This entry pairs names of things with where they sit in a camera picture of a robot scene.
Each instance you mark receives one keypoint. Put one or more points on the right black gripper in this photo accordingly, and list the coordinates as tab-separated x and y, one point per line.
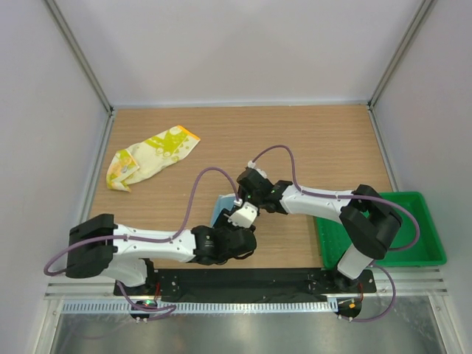
241	192

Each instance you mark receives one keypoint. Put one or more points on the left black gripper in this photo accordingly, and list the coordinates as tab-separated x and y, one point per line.
223	221

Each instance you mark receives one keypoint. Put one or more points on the blue polka dot towel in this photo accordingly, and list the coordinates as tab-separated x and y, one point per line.
222	202

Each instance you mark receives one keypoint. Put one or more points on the yellow green printed towel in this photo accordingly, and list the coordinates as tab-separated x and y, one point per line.
143	160

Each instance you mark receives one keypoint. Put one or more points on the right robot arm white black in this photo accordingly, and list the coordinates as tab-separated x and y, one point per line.
370	223

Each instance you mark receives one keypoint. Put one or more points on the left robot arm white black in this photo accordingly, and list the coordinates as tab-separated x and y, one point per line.
101	247

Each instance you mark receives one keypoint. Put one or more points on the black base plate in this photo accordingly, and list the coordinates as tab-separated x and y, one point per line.
251	285

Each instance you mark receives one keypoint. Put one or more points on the perforated metal cable rail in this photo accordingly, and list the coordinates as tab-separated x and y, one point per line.
122	307

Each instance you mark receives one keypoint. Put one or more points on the left aluminium frame post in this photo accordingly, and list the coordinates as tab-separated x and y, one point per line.
80	57

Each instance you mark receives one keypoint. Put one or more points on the aluminium frame post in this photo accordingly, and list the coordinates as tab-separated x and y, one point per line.
80	57
418	20

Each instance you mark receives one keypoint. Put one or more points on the right aluminium frame post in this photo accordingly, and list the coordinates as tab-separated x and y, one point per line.
418	20

